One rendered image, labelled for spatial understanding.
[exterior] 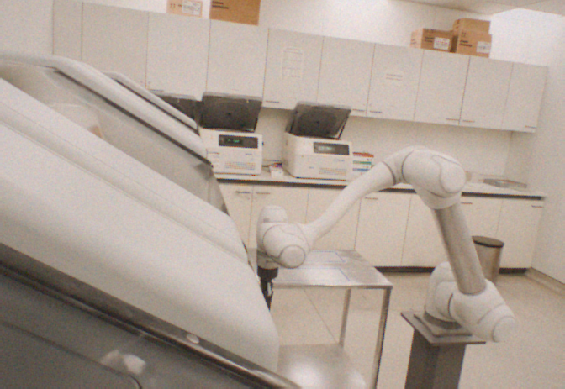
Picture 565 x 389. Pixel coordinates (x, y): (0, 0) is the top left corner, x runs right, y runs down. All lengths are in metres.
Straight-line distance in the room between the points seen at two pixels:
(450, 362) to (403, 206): 2.49
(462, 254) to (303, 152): 2.46
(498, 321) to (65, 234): 1.63
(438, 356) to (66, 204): 1.85
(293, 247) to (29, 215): 1.09
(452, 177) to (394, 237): 2.98
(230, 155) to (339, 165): 0.99
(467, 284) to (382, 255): 2.73
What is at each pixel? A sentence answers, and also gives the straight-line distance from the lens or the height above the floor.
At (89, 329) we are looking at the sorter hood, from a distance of 0.22.
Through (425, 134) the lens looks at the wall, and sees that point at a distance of 5.06.
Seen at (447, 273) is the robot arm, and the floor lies 0.95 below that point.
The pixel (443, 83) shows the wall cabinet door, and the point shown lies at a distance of 4.73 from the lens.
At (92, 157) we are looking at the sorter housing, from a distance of 0.39.
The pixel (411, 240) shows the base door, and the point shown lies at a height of 0.35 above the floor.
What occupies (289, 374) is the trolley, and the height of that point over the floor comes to 0.28.
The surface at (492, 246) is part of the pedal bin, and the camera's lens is 4.55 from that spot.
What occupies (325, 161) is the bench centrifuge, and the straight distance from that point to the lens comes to 3.96.
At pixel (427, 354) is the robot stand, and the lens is 2.03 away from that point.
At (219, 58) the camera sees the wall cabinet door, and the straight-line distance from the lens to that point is 4.02.
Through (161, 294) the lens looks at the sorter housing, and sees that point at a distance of 0.25.
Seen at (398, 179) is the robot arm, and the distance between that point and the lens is 1.61.
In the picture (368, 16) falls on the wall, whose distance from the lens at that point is 4.77.
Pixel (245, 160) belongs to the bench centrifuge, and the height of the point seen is 1.04.
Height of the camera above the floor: 1.57
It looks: 10 degrees down
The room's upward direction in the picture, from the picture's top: 6 degrees clockwise
